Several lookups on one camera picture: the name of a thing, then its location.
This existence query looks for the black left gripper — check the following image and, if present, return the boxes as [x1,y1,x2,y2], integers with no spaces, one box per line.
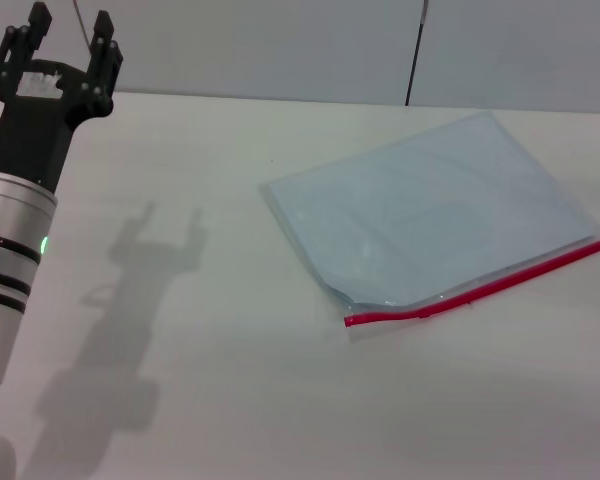
[0,1,126,194]

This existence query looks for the clear red-zip document bag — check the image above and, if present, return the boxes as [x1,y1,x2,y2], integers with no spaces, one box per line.
[258,110,600,344]

